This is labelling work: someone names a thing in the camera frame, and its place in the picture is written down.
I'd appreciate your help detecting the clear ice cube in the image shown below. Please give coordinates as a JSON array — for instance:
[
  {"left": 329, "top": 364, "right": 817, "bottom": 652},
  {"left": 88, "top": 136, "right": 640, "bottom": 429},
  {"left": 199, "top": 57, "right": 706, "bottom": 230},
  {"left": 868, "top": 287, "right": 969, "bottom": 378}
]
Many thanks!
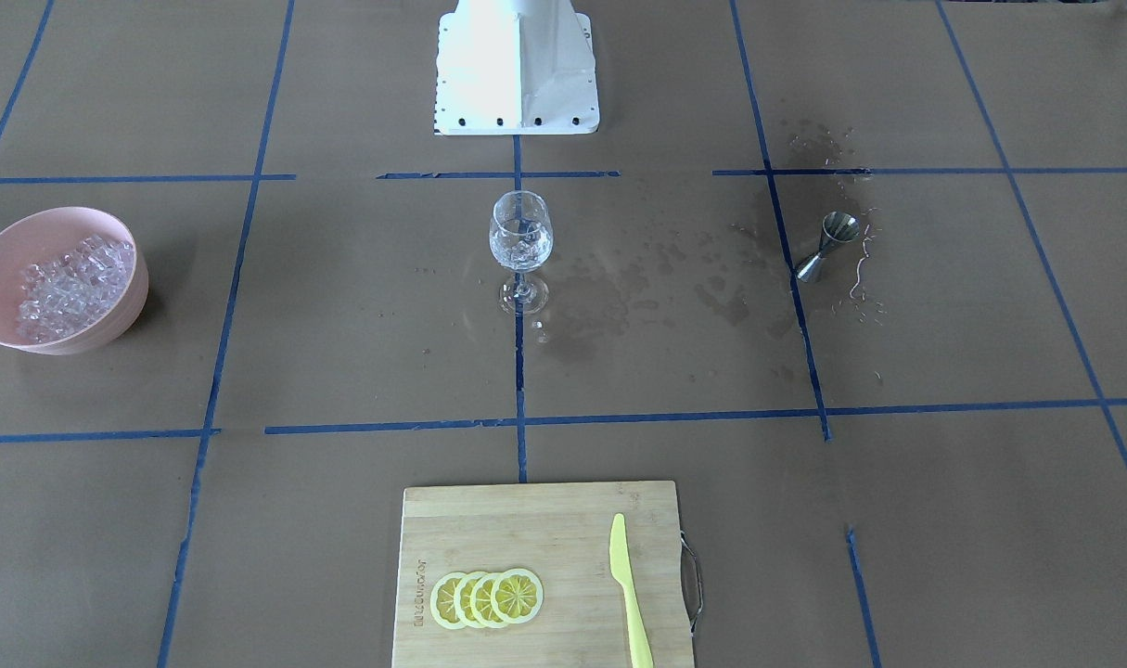
[{"left": 506, "top": 232, "right": 552, "bottom": 271}]

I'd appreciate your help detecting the bamboo cutting board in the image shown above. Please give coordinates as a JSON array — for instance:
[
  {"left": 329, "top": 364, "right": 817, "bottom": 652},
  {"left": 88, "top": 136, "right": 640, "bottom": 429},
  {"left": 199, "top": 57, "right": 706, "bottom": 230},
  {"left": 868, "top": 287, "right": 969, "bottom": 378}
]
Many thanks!
[{"left": 391, "top": 481, "right": 695, "bottom": 667}]

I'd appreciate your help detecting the yellow plastic knife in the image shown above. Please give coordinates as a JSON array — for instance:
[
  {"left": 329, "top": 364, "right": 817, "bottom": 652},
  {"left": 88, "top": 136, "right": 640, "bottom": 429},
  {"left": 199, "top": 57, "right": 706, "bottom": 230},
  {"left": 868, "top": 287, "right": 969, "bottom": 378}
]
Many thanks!
[{"left": 607, "top": 513, "right": 655, "bottom": 667}]

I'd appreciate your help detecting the pink bowl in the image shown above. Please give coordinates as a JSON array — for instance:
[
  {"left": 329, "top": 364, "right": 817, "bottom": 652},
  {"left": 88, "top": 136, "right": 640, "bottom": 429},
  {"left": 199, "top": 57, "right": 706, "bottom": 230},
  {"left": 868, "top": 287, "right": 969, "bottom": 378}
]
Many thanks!
[{"left": 0, "top": 206, "right": 150, "bottom": 355}]

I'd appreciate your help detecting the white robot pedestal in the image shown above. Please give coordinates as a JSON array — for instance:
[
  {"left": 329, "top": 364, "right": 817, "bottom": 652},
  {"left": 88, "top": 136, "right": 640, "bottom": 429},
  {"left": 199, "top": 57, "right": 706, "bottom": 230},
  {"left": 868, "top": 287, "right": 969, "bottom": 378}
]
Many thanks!
[{"left": 433, "top": 1, "right": 601, "bottom": 136}]

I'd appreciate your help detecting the steel cocktail jigger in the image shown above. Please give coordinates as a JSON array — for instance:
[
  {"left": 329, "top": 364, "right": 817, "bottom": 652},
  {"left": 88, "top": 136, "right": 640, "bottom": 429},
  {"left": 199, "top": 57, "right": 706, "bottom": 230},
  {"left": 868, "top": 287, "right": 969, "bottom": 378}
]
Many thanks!
[{"left": 795, "top": 211, "right": 861, "bottom": 283}]

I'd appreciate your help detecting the lemon slice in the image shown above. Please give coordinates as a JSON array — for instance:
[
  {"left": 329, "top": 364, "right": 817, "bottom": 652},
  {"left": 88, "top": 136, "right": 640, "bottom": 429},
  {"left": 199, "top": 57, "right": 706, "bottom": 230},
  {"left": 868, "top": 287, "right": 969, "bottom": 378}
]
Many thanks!
[
  {"left": 453, "top": 571, "right": 489, "bottom": 629},
  {"left": 431, "top": 572, "right": 468, "bottom": 630},
  {"left": 491, "top": 567, "right": 544, "bottom": 624},
  {"left": 468, "top": 573, "right": 508, "bottom": 629}
]

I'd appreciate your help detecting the clear wine glass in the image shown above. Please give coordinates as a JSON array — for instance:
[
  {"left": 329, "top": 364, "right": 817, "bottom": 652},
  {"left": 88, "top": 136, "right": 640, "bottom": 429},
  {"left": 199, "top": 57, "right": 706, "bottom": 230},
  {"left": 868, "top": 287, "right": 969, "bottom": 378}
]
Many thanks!
[{"left": 488, "top": 190, "right": 554, "bottom": 315}]

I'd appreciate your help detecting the pile of clear ice cubes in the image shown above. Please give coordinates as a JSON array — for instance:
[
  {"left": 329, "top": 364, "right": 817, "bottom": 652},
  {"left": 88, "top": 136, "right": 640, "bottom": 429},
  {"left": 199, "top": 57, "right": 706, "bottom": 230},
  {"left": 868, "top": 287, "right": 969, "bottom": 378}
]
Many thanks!
[{"left": 15, "top": 234, "right": 136, "bottom": 345}]

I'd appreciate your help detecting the lemon slice nearest front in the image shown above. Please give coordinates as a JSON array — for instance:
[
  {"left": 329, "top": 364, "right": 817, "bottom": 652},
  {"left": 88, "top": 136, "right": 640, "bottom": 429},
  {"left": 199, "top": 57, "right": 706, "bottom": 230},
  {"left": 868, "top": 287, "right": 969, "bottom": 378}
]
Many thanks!
[{"left": 431, "top": 572, "right": 468, "bottom": 630}]

